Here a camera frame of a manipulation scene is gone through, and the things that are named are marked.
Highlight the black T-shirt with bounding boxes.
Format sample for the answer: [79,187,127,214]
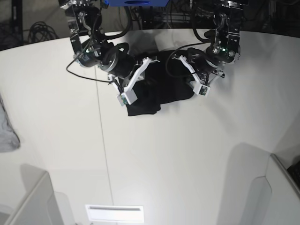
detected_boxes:
[125,51,194,117]

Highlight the coiled black cable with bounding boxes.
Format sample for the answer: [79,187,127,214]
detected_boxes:
[27,21,58,44]

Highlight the blue box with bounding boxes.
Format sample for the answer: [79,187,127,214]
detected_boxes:
[104,0,169,7]

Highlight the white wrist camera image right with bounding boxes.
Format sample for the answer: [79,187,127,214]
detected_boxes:
[193,83,210,97]

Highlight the grey cloth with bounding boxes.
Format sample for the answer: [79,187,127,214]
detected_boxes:
[0,98,21,153]

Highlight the white bin left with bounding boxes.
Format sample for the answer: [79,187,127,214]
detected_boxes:
[0,172,64,225]

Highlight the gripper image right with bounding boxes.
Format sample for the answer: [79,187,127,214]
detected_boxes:
[172,46,225,86]

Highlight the white bin right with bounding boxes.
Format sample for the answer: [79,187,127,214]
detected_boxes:
[244,154,300,225]

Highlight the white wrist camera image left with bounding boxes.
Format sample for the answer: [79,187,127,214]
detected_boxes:
[116,90,138,106]

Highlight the white bin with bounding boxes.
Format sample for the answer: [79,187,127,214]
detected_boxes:
[244,154,300,225]
[0,172,64,225]

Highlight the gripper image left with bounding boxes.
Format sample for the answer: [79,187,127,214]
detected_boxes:
[99,43,159,94]

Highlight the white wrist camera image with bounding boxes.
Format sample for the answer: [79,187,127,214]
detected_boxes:
[116,90,138,106]
[193,83,210,97]

